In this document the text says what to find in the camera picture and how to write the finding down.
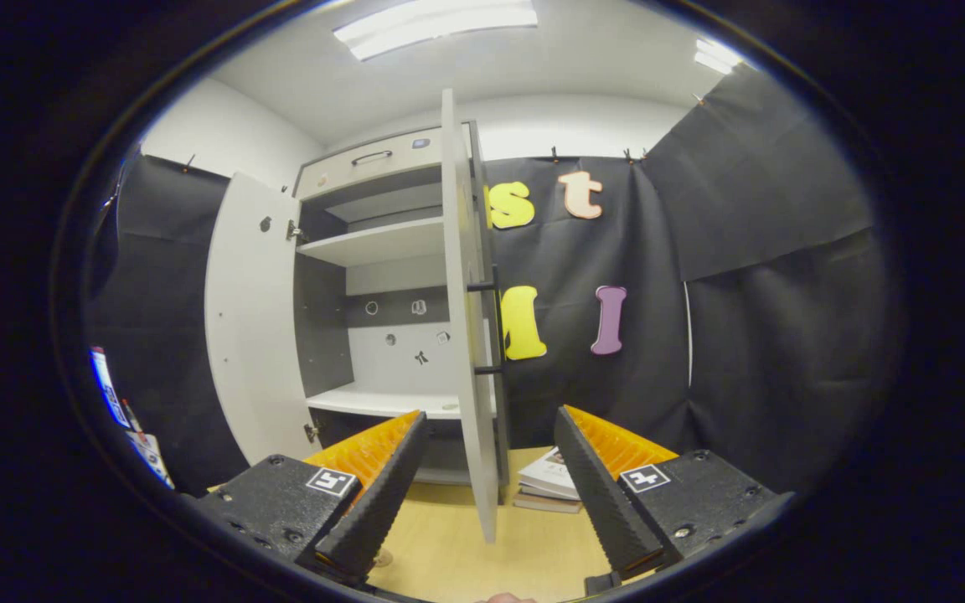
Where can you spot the white book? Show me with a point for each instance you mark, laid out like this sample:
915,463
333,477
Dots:
545,473

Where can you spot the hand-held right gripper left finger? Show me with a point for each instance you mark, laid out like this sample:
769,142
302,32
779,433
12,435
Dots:
382,502

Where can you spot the white cabinet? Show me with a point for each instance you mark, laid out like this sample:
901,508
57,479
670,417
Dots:
374,239

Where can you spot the round coaster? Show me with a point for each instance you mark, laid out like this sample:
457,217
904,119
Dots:
384,559

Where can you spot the white cabinet door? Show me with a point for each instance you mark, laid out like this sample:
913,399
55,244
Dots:
457,335
252,335

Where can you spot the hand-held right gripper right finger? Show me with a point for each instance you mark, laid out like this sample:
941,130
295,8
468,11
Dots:
600,502

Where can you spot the brown book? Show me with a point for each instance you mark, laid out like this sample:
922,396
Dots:
541,504

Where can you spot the black backdrop cloth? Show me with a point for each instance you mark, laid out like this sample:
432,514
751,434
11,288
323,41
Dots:
164,318
742,377

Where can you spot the red cap bottle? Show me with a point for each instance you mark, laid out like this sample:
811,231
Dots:
131,416

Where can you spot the small ceiling light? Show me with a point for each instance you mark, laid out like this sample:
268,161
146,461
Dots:
715,56

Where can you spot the long ceiling light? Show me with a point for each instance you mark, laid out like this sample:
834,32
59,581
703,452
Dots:
432,25

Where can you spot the computer monitor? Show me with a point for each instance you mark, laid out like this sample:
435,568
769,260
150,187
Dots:
107,389

